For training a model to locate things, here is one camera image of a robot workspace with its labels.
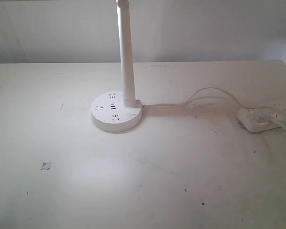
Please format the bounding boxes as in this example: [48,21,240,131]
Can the white desk lamp with sockets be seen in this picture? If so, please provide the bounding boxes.
[91,0,143,133]

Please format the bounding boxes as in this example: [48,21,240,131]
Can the torn tape scrap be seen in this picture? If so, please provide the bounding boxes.
[40,162,51,171]

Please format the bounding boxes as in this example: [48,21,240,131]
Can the white power strip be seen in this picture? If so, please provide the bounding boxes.
[237,100,286,133]

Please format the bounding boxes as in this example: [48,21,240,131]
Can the white round plug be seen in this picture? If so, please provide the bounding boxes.
[253,109,270,124]

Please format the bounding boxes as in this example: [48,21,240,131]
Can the white lamp power cable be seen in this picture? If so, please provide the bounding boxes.
[142,87,247,111]

